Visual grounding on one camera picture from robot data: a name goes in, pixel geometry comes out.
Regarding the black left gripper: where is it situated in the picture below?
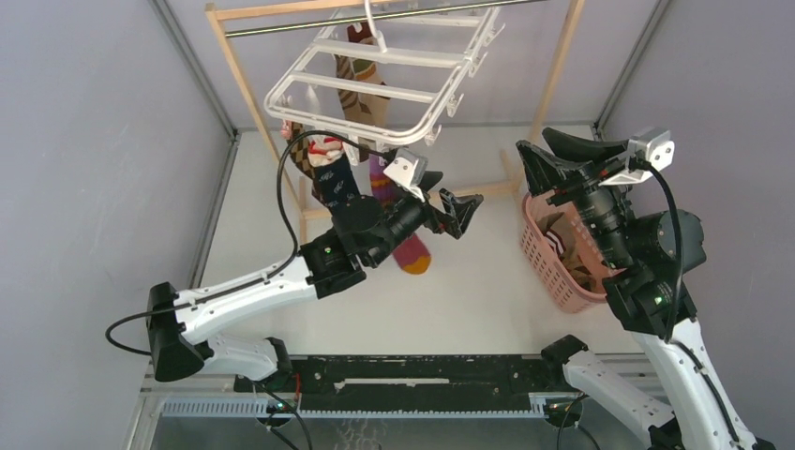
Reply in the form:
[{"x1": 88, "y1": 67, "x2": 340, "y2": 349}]
[{"x1": 365, "y1": 172, "x2": 480, "y2": 267}]

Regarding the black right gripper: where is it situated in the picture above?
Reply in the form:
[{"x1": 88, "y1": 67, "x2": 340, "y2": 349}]
[{"x1": 513, "y1": 126, "x2": 632, "y2": 266}]

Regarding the purple orange striped sock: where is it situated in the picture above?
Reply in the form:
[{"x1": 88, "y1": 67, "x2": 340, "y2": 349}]
[{"x1": 368, "y1": 156, "x2": 432, "y2": 276}]

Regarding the white plastic clip hanger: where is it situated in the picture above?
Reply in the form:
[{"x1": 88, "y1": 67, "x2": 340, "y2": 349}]
[{"x1": 283, "y1": 10, "x2": 502, "y2": 147}]

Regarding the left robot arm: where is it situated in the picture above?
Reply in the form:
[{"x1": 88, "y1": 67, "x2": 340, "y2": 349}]
[{"x1": 146, "y1": 189, "x2": 484, "y2": 391}]

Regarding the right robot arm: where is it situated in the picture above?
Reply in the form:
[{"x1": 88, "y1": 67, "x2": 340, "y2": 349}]
[{"x1": 517, "y1": 127, "x2": 771, "y2": 449}]

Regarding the pink laundry basket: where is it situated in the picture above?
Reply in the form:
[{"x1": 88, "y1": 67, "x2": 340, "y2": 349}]
[{"x1": 520, "y1": 194, "x2": 614, "y2": 314}]

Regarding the navy blue sock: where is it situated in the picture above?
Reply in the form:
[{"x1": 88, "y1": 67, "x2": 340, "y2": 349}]
[{"x1": 307, "y1": 137, "x2": 361, "y2": 214}]

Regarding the brown striped sock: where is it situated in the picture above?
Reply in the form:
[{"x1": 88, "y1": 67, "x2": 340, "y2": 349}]
[{"x1": 335, "y1": 22, "x2": 390, "y2": 127}]

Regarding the brown argyle sock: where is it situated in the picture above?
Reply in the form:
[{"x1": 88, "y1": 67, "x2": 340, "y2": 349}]
[{"x1": 281, "y1": 120, "x2": 323, "y2": 202}]

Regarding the metal rack rod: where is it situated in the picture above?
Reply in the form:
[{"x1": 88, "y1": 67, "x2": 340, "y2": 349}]
[{"x1": 224, "y1": 0, "x2": 538, "y2": 38}]

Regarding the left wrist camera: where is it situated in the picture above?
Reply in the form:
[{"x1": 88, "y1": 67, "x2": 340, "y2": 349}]
[{"x1": 383, "y1": 147, "x2": 428, "y2": 203}]

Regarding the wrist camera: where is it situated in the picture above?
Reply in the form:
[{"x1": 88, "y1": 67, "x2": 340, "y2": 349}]
[
  {"x1": 383, "y1": 147, "x2": 428, "y2": 203},
  {"x1": 599, "y1": 127, "x2": 675, "y2": 187}
]

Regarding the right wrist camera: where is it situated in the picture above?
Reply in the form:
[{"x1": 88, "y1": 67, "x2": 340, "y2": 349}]
[{"x1": 599, "y1": 127, "x2": 675, "y2": 187}]

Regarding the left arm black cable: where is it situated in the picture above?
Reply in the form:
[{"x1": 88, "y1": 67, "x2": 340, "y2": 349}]
[{"x1": 104, "y1": 128, "x2": 398, "y2": 358}]

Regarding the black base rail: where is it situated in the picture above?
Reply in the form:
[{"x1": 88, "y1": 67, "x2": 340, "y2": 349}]
[{"x1": 232, "y1": 354, "x2": 575, "y2": 414}]

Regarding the wooden drying rack frame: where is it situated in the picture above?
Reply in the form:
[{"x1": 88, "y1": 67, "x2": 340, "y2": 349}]
[{"x1": 204, "y1": 0, "x2": 588, "y2": 245}]

